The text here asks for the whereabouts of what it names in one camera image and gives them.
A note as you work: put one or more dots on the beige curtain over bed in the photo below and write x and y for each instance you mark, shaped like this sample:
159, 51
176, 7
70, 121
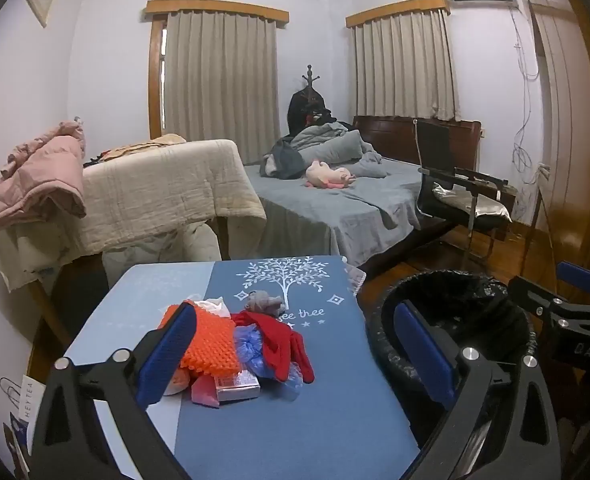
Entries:
405, 65

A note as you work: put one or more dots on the bed with grey sheet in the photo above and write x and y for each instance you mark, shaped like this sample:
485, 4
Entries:
325, 215

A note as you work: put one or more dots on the white cloth under jacket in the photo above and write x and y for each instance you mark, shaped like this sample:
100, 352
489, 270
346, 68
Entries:
30, 255

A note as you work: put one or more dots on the short wooden pelmet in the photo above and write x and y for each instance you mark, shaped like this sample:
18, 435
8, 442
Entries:
397, 10

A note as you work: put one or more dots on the wooden wardrobe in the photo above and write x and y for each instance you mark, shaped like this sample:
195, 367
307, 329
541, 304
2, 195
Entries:
575, 135

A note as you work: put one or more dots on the white paper bag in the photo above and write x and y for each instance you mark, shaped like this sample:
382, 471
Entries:
25, 405

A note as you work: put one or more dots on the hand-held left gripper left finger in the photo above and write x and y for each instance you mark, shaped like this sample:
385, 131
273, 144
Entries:
167, 355

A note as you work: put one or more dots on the grey quilted pad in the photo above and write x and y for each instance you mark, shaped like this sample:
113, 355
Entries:
356, 280

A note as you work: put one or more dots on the long wooden pelmet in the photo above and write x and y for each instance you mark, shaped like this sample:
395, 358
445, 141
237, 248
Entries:
215, 10

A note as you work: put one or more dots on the pink plush toy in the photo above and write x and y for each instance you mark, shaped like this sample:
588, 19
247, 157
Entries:
325, 175

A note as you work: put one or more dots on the wooden window frame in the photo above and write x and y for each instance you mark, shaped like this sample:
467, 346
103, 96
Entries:
155, 85

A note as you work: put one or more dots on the tan cloth pile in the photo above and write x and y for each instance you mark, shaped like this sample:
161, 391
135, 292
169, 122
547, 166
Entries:
140, 147

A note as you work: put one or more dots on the pink bag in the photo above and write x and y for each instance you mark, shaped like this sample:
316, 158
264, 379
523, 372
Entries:
205, 392

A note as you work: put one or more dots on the wooden coat rack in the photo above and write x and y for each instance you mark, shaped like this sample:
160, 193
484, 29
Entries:
310, 77

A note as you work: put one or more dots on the pink padded jacket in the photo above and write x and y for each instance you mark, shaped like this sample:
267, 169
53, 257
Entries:
40, 175

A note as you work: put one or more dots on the blue plastic bag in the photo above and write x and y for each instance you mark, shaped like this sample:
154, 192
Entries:
250, 352

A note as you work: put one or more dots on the pair of red gloves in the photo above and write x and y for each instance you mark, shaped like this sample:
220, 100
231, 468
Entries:
275, 340

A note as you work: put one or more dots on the white cloth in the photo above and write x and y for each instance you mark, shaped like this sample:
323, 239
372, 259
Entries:
217, 306
30, 255

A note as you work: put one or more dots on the orange foam net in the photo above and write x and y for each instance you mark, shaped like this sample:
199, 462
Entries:
212, 345

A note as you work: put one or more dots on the beige curtain with window frame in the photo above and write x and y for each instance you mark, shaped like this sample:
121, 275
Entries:
220, 85

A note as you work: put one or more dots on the grey sock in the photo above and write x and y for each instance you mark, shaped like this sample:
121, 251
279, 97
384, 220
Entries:
262, 302

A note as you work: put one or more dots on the black-lined trash bin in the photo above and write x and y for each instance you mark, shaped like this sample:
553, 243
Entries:
455, 300

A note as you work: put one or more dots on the shiny beige cushion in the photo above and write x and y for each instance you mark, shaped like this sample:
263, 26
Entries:
480, 207

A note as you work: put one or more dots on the black office chair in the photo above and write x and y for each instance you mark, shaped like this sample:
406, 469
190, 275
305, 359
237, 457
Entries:
435, 145

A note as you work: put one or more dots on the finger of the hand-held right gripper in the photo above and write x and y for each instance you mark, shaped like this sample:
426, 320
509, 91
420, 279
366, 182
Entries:
532, 296
580, 276

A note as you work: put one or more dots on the beige quilt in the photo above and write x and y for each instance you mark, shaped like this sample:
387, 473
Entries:
165, 195

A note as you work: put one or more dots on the pale crumpled cloth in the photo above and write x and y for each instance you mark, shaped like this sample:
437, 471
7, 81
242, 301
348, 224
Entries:
165, 255

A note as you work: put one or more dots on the dark clothes heap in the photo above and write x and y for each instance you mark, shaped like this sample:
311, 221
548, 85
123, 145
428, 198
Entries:
285, 162

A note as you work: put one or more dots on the black coat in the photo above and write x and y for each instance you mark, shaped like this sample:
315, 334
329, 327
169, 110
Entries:
302, 110

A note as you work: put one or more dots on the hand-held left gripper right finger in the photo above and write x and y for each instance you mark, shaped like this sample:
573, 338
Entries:
425, 355

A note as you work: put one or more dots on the pair of pink socks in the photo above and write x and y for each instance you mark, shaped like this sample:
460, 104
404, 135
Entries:
177, 384

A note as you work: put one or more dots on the small pale box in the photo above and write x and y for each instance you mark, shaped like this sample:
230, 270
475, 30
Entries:
237, 387

